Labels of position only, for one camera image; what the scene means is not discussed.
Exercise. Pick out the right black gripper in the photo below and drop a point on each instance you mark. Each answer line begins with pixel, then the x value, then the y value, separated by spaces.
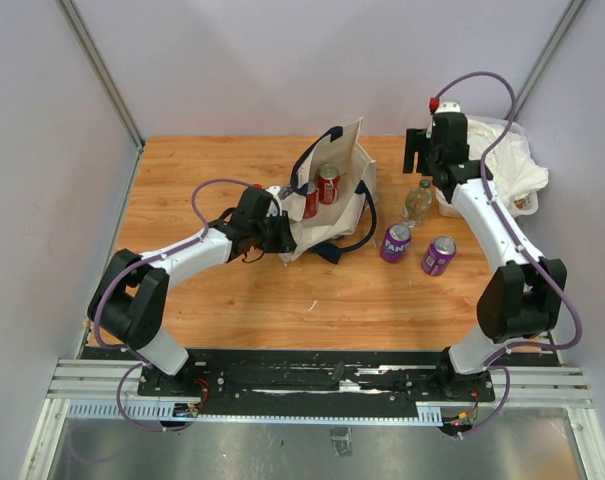
pixel 416 140

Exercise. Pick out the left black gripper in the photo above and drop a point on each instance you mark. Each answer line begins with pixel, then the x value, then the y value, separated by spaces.
pixel 285 242

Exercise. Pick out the cream canvas tote bag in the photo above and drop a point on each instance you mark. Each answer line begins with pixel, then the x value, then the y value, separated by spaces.
pixel 356 191

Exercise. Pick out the clear glass drink bottle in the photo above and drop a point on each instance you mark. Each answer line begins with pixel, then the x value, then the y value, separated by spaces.
pixel 417 204

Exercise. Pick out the purple Fanta can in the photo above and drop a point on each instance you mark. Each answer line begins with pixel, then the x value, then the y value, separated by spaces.
pixel 395 243

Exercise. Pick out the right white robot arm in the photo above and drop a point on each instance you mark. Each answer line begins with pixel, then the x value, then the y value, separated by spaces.
pixel 522 299

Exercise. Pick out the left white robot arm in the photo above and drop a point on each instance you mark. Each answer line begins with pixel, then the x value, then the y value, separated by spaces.
pixel 131 301

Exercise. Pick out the red soda can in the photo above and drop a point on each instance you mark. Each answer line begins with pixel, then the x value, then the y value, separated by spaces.
pixel 327 180
pixel 312 200

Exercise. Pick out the crumpled white cloth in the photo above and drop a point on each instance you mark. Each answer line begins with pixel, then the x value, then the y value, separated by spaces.
pixel 512 160

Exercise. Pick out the white plastic basket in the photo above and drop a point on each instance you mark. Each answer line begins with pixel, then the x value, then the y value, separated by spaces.
pixel 524 200

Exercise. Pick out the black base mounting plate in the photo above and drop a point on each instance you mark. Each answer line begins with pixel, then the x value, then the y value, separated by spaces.
pixel 314 383

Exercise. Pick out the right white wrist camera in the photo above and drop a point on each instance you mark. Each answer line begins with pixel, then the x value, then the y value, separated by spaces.
pixel 438 106

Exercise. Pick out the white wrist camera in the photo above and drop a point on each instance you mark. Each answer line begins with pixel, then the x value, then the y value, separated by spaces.
pixel 438 106
pixel 267 202

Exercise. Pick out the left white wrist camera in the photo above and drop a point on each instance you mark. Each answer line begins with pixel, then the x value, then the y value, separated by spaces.
pixel 267 202

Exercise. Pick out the aluminium rail frame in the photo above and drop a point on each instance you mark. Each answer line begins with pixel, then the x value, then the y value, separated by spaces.
pixel 94 424

